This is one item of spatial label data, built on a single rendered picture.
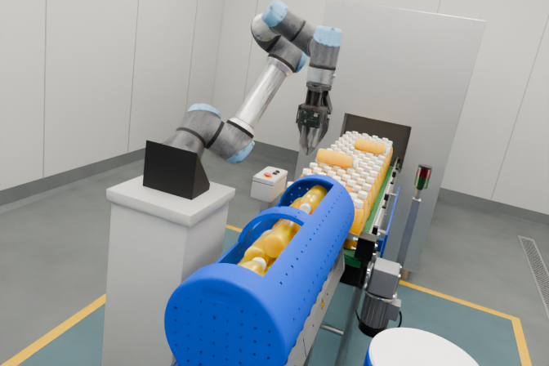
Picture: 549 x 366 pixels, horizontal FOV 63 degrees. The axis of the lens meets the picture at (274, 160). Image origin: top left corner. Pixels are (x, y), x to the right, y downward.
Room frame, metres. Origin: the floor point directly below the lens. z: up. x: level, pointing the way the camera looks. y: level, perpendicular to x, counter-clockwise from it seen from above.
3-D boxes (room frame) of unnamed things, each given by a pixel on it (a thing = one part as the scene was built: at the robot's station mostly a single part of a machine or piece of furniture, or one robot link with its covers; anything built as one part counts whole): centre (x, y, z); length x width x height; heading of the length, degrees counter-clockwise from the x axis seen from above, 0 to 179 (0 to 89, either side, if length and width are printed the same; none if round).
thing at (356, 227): (1.77, -0.37, 1.00); 0.07 x 0.07 x 0.19
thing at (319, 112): (1.27, -0.09, 1.55); 0.09 x 0.08 x 0.12; 163
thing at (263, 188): (1.97, 0.01, 1.05); 0.20 x 0.10 x 0.10; 163
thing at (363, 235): (1.68, -0.42, 0.95); 0.10 x 0.07 x 0.10; 73
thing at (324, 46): (1.28, -0.09, 1.71); 0.09 x 0.08 x 0.11; 10
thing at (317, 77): (1.28, -0.09, 1.63); 0.08 x 0.08 x 0.05
